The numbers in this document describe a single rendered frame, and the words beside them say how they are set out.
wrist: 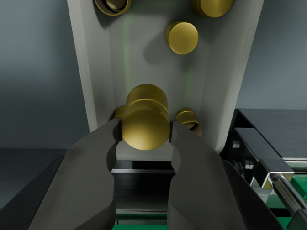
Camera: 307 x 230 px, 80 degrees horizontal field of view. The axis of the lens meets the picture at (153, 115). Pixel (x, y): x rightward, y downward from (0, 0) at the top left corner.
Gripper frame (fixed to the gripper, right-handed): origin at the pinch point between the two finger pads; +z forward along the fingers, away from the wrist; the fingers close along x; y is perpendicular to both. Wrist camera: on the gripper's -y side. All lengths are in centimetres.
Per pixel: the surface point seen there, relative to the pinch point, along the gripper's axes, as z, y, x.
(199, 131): 11.2, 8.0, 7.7
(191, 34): 10.6, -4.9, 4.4
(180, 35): 10.6, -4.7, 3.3
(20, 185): 8.2, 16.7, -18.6
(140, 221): 4.0, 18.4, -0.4
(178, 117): 13.0, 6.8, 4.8
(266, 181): 1.5, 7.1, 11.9
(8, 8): 17.0, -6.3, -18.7
